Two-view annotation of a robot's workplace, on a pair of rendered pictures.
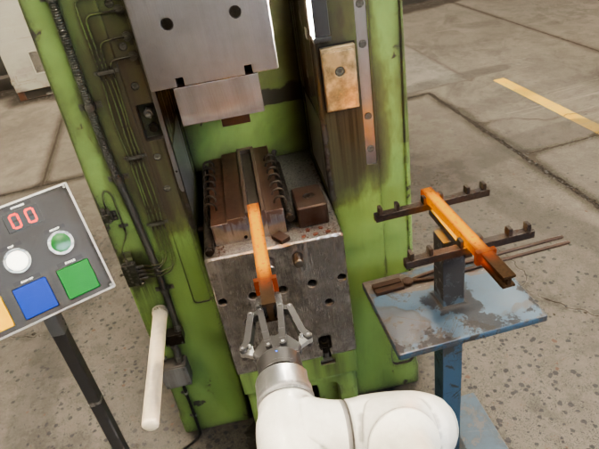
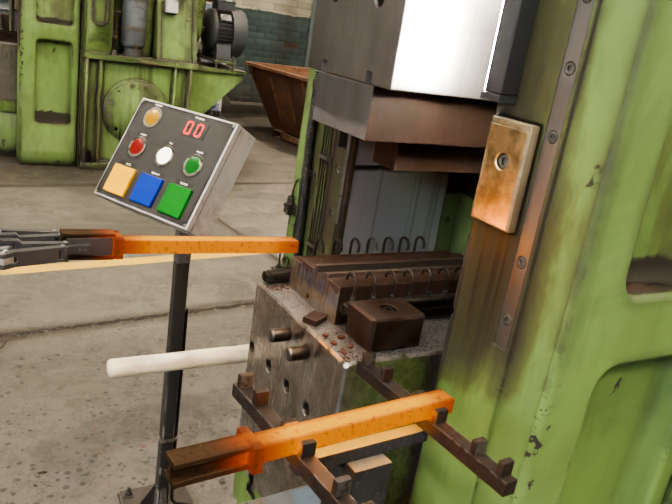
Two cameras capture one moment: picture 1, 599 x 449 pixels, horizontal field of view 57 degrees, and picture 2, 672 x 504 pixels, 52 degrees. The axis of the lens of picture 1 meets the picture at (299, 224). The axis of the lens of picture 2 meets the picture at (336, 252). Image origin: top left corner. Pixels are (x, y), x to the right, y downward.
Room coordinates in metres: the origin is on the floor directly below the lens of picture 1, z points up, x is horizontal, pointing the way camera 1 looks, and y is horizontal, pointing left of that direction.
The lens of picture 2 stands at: (0.66, -1.01, 1.45)
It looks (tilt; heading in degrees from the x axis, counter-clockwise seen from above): 18 degrees down; 61
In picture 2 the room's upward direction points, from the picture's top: 9 degrees clockwise
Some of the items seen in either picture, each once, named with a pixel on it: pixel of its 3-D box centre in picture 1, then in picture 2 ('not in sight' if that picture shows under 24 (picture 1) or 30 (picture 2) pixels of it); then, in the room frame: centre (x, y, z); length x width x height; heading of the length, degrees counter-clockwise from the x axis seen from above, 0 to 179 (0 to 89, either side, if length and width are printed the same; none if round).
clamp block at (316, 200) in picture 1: (309, 205); (385, 324); (1.33, -0.04, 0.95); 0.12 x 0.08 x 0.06; 4
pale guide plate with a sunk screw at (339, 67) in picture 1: (340, 77); (503, 173); (1.41, -0.17, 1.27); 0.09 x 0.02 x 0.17; 94
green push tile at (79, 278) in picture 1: (78, 278); (175, 201); (1.07, 0.54, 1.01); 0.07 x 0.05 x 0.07; 119
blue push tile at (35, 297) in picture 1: (36, 297); (147, 190); (1.03, 0.63, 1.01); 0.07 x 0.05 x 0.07; 119
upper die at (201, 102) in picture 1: (217, 74); (430, 112); (1.47, 0.15, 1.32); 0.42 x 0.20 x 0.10; 4
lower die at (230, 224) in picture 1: (243, 190); (398, 278); (1.47, 0.15, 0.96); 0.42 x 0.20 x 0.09; 4
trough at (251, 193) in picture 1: (249, 177); (407, 267); (1.47, 0.13, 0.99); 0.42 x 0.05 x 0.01; 4
